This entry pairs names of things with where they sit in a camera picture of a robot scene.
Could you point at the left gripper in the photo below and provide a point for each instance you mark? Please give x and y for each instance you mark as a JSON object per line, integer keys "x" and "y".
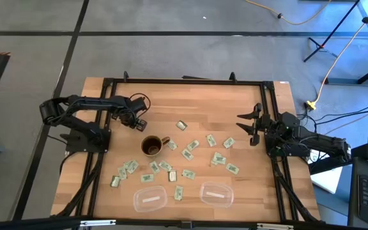
{"x": 129, "y": 110}

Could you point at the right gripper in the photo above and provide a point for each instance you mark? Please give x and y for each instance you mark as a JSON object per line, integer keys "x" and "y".
{"x": 262, "y": 124}

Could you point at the teal and brown ceramic mug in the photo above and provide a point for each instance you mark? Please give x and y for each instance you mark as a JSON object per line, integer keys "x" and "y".
{"x": 152, "y": 146}

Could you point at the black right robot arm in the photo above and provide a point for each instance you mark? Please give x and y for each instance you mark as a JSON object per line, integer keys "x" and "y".
{"x": 324, "y": 142}

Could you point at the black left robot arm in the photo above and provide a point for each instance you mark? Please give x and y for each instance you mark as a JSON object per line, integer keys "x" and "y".
{"x": 94, "y": 103}

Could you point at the clear plastic bin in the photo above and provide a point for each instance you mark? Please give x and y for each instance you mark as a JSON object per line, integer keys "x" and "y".
{"x": 139, "y": 199}
{"x": 225, "y": 195}

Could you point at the white box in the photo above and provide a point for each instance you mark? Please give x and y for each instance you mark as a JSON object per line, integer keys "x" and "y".
{"x": 327, "y": 180}

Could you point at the black tripod stand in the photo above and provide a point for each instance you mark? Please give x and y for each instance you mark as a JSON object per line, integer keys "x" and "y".
{"x": 331, "y": 31}

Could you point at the black side desk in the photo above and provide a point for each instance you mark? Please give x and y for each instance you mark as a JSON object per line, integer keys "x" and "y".
{"x": 352, "y": 198}

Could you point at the black overhead beam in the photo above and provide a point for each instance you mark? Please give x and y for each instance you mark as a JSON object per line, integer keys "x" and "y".
{"x": 27, "y": 224}

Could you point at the black aluminium table frame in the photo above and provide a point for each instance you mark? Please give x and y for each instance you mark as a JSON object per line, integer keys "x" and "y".
{"x": 187, "y": 81}

